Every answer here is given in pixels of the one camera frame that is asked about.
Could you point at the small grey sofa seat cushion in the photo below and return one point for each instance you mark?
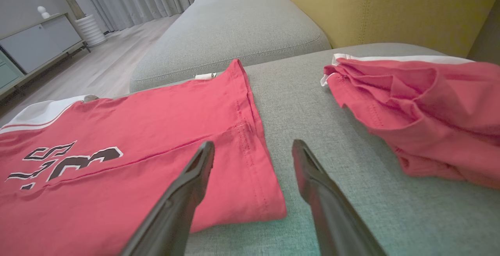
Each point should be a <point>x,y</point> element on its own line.
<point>234,25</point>

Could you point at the small white round ornament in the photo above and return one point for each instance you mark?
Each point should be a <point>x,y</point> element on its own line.
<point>42,11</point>

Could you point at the yellow sofa backrest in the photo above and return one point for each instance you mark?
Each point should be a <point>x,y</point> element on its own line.
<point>390,6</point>

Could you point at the red jersey with white trim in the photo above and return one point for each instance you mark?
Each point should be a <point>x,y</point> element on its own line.
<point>164,119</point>
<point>429,107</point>

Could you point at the grey low sideboard cabinet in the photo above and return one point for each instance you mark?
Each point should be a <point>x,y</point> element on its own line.
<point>39,45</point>

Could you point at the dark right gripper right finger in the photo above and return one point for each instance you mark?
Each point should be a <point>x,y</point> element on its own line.
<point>332,217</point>

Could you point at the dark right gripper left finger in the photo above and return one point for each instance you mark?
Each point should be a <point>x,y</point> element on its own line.
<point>175,217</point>

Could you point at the large grey sofa seat cushion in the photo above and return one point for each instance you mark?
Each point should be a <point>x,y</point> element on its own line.
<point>281,104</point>

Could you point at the white ribbed cylinder pot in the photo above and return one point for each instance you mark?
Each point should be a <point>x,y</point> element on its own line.
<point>90,31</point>

